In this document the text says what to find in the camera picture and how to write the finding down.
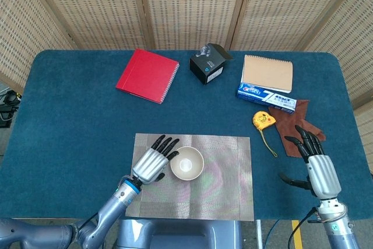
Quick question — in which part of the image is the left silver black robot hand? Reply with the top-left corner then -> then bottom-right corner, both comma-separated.
131,134 -> 181,185

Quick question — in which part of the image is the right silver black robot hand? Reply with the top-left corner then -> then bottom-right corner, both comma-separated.
279,125 -> 342,202

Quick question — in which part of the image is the white ceramic bowl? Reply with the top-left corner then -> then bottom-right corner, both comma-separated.
170,146 -> 205,181

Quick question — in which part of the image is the grey woven placemat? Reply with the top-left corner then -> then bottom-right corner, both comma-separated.
125,133 -> 255,221

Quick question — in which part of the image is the brown cloth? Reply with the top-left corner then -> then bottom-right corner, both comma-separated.
267,99 -> 326,158

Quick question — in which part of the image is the yellow floor tape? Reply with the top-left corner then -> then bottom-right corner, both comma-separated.
291,220 -> 304,249

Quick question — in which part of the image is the grey-blue robot torso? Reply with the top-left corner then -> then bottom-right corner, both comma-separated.
112,219 -> 244,249

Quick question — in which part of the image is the yellow tape measure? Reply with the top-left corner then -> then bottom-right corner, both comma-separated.
252,110 -> 278,159

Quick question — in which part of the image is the blue felt table cover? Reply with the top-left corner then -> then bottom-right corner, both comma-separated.
0,50 -> 373,221

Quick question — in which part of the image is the white table leg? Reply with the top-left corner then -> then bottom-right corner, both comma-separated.
255,219 -> 263,249

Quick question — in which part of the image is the red spiral notebook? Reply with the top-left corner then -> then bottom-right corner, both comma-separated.
115,48 -> 180,105

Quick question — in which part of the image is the blue toothpaste box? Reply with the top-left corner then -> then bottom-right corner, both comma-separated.
235,82 -> 298,113

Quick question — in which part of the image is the black cardboard product box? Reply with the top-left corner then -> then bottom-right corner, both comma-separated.
189,43 -> 234,86

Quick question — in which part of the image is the tan kraft spiral notebook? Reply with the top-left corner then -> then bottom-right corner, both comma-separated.
241,54 -> 294,94

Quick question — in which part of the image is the black floor equipment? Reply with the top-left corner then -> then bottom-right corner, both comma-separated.
0,90 -> 23,129

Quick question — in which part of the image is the woven bamboo folding screen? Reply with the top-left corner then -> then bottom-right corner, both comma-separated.
0,0 -> 373,174

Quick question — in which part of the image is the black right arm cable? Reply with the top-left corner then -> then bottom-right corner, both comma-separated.
287,206 -> 318,249

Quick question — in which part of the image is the blue cable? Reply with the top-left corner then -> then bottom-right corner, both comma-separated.
263,219 -> 281,249

